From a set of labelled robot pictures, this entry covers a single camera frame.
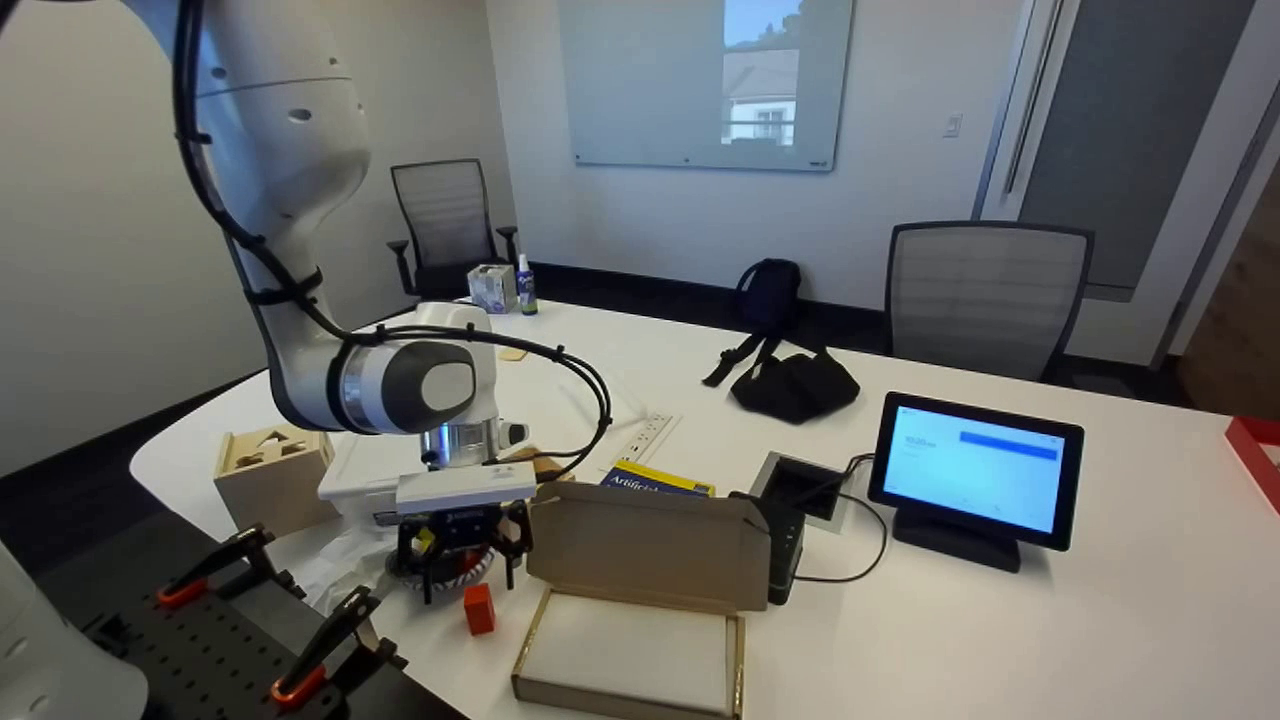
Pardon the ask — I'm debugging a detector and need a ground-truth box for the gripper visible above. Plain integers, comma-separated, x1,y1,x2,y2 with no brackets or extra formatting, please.
397,504,534,607

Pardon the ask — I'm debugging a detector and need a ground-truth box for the orange block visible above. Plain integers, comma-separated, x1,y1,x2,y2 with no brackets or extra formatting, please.
462,583,498,637

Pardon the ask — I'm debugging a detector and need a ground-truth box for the wooden block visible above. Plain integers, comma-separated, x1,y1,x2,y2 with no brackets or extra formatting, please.
498,447,578,485

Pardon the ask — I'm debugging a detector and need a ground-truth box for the open brown cardboard box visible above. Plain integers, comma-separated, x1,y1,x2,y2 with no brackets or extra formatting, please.
510,482,773,720

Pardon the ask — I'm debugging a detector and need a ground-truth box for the wooden shape sorter box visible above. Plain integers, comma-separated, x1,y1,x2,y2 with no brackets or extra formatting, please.
212,426,342,538

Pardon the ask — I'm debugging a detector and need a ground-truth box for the tissue box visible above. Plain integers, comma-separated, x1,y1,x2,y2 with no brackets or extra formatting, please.
466,263,519,316

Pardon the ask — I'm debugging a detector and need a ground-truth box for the table socket box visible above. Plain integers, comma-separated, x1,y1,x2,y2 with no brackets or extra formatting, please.
747,450,853,535

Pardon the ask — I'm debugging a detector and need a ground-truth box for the round black toothed object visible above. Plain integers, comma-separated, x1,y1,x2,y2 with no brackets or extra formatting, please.
384,546,498,593

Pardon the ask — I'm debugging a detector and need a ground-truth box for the clear plastic bag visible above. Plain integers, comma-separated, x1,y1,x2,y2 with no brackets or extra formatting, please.
288,520,403,613

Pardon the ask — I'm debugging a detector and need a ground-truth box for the black clamp with orange tip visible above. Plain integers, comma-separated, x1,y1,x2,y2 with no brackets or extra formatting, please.
154,523,307,610
269,585,410,712

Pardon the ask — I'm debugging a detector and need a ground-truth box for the blue and yellow book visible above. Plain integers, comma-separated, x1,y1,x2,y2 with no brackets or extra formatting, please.
599,458,718,499

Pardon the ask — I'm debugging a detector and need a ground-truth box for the white power strip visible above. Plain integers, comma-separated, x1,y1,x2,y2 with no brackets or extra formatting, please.
610,410,683,472

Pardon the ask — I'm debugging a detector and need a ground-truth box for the black electronic device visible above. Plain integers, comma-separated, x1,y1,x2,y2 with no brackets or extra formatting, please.
728,489,807,608

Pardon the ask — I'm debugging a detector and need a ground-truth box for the grey mesh office chair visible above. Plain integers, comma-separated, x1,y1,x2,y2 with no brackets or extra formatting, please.
883,219,1096,384
386,157,520,302

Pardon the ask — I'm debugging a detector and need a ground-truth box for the black bag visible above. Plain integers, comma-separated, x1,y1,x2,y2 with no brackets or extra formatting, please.
702,333,862,426

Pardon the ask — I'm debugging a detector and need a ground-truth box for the glass whiteboard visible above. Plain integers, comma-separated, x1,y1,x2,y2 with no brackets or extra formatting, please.
556,0,857,174

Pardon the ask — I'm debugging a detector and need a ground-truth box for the tablet screen on stand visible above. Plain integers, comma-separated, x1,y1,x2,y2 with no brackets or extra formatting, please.
867,390,1087,575

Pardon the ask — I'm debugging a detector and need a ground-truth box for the door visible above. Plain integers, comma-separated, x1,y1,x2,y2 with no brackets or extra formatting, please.
973,0,1280,369

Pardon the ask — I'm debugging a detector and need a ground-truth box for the red tray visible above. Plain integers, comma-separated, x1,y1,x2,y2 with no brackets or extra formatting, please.
1224,416,1280,517

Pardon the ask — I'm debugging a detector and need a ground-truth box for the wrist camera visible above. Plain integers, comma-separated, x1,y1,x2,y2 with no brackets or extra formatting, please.
396,461,539,517

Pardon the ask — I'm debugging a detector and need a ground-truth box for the black cable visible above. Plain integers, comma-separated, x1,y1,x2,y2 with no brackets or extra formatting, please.
793,453,891,585

